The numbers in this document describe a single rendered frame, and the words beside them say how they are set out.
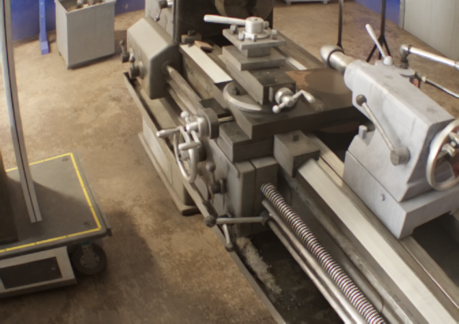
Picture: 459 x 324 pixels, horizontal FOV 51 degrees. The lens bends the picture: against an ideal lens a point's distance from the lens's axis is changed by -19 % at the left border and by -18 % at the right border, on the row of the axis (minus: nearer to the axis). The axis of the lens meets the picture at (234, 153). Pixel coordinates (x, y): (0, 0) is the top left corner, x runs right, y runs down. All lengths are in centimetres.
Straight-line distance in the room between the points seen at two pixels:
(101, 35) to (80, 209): 240
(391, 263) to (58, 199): 161
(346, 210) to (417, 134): 33
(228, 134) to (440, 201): 75
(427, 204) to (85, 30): 354
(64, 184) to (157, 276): 62
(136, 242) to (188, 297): 45
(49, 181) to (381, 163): 166
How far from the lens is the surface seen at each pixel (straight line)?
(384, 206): 155
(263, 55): 192
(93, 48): 462
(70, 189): 258
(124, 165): 328
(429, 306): 136
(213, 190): 192
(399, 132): 153
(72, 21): 448
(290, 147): 177
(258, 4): 248
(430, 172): 141
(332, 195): 165
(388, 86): 159
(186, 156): 204
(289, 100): 174
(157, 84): 271
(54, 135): 370
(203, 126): 186
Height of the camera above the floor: 181
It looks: 33 degrees down
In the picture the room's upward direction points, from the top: 1 degrees clockwise
